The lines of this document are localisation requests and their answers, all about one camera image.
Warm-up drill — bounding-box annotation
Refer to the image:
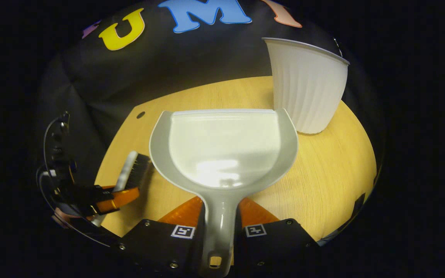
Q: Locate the grey plastic dustpan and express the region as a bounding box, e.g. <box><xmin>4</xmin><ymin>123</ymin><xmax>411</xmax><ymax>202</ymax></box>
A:
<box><xmin>149</xmin><ymin>108</ymin><xmax>299</xmax><ymax>278</ymax></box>

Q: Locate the small grey broom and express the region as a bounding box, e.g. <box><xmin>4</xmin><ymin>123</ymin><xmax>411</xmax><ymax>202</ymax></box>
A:
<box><xmin>91</xmin><ymin>151</ymin><xmax>153</xmax><ymax>227</ymax></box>

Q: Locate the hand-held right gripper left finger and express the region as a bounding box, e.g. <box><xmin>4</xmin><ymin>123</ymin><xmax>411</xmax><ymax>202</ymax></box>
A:
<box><xmin>110</xmin><ymin>196</ymin><xmax>206</xmax><ymax>278</ymax></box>

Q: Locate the white ribbed garbage bin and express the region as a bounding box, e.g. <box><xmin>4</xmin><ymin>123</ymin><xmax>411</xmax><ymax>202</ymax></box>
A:
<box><xmin>262</xmin><ymin>37</ymin><xmax>350</xmax><ymax>134</ymax></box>

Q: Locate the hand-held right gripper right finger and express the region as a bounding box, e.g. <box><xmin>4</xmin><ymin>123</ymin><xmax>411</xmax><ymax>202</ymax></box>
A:
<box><xmin>235</xmin><ymin>197</ymin><xmax>319</xmax><ymax>278</ymax></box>

